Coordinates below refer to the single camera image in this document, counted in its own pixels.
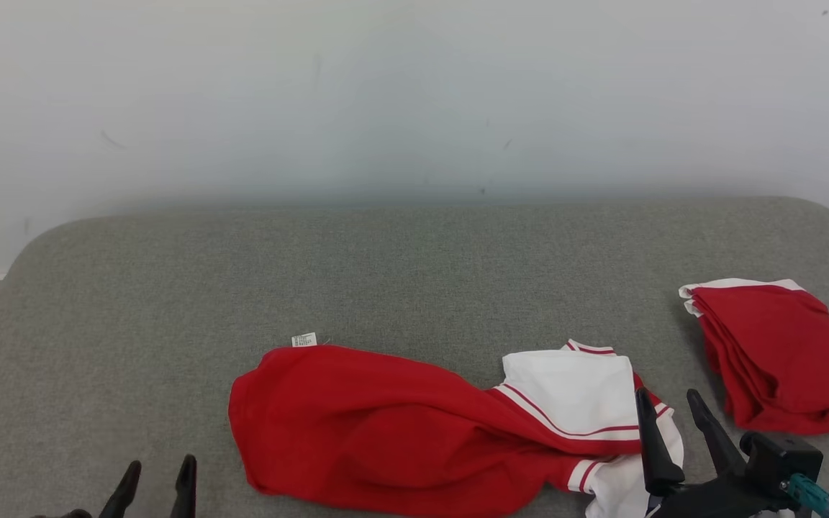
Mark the red white basketball jersey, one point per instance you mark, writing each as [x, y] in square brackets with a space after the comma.
[386, 424]

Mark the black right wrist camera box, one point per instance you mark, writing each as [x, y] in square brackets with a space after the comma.
[781, 457]

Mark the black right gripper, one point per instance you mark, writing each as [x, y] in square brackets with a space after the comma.
[717, 500]

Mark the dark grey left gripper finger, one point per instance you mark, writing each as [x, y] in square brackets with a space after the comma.
[121, 493]
[184, 489]

